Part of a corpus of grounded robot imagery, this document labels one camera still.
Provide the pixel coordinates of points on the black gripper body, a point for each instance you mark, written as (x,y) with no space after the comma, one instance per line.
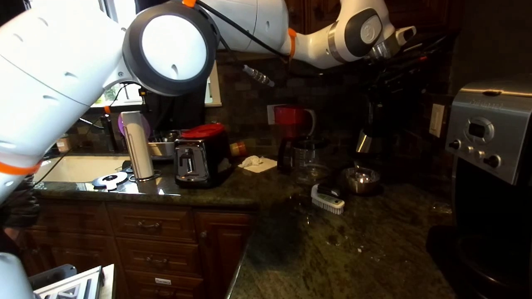
(417,58)

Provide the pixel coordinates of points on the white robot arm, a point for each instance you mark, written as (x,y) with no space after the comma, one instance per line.
(57,58)

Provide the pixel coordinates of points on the silver metal kettle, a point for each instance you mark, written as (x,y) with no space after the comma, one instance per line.
(361,181)

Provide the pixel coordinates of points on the red blender pitcher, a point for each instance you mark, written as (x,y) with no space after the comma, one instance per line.
(293,124)

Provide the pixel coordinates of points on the silver black coffee maker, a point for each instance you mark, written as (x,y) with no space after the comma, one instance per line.
(486,252)

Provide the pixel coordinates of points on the red black toaster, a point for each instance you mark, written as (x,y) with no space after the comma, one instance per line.
(201,157)

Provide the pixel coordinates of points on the wooden lower cabinet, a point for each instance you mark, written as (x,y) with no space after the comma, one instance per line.
(161,250)

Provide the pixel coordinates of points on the white round disc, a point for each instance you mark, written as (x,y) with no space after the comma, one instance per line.
(110,182)

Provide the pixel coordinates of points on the white dish rack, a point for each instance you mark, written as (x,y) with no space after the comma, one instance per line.
(68,284)

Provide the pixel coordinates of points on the white wall outlet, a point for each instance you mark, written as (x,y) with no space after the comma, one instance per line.
(436,121)

